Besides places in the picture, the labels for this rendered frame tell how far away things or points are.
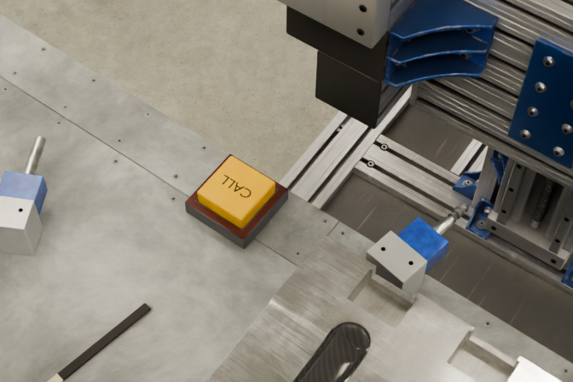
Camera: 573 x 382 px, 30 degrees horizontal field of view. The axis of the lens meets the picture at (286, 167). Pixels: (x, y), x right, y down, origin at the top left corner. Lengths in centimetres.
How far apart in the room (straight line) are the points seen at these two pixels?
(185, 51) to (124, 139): 115
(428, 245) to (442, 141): 88
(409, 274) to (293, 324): 14
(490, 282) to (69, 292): 89
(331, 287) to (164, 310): 19
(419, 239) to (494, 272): 74
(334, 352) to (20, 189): 38
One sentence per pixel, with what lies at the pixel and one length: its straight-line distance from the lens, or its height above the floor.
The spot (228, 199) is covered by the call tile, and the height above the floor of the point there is 84.
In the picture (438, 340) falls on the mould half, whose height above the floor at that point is 89.
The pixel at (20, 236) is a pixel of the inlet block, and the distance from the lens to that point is 112.
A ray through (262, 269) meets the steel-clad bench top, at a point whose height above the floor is 80.
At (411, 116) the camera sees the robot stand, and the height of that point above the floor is 21.
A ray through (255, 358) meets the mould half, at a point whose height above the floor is 89.
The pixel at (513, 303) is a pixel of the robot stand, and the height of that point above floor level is 21.
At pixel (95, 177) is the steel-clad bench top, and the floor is 80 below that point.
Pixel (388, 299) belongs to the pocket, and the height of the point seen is 86.
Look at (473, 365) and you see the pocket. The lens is 102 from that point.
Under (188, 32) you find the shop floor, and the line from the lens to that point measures 239.
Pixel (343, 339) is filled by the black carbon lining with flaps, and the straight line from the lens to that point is 99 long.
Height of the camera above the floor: 177
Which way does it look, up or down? 55 degrees down
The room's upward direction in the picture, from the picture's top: 1 degrees clockwise
